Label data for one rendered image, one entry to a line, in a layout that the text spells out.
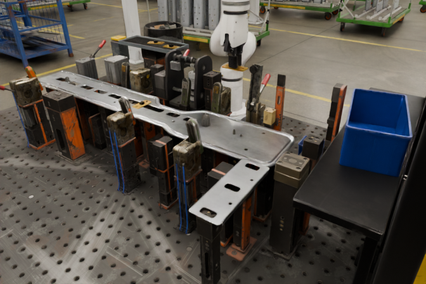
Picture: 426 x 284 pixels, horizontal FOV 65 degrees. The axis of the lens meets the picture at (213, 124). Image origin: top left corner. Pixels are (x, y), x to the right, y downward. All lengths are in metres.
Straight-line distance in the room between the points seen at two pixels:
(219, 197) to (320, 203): 0.26
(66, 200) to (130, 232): 0.35
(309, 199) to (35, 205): 1.08
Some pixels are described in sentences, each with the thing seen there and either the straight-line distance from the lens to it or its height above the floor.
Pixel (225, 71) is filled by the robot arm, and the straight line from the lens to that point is 1.72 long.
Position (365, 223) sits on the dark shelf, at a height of 1.03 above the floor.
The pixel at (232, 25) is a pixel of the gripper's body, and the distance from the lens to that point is 1.03.
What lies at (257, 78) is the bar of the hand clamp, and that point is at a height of 1.17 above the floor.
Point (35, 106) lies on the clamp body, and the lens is 1.86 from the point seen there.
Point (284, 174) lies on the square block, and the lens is 0.98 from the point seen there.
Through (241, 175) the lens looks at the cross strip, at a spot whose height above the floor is 1.00.
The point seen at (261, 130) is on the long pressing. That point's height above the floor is 1.00.
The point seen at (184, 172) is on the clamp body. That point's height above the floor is 0.97.
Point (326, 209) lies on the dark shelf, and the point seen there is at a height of 1.03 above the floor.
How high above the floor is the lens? 1.61
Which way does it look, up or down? 28 degrees down
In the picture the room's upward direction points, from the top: 1 degrees counter-clockwise
